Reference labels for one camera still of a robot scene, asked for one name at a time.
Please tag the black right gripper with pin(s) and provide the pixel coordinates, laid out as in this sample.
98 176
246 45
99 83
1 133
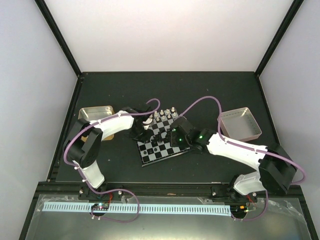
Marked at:
173 141

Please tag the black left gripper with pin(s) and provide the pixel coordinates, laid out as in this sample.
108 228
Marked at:
145 139

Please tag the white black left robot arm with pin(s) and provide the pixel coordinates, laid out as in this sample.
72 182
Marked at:
83 143

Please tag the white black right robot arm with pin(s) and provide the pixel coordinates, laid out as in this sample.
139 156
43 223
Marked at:
273 169

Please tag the black white chessboard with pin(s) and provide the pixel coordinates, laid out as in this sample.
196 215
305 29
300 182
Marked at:
165 150

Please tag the gold rimmed metal tin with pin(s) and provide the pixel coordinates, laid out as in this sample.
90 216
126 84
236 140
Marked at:
95 112

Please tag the pink rimmed metal tin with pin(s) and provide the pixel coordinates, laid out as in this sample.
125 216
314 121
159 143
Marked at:
240 124

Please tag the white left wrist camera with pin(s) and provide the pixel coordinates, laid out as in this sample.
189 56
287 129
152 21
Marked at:
148 122

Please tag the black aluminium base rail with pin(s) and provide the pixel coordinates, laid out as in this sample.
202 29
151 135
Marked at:
218 192

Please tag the white slotted cable duct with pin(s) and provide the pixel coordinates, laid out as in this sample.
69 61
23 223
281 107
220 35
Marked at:
131 208

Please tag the left black frame post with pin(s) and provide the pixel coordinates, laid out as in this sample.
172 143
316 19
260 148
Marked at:
46 13

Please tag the black frame post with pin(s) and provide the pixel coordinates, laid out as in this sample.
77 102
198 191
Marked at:
46 13
283 27

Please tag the right black frame post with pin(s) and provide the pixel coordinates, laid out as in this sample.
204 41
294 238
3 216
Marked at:
283 27

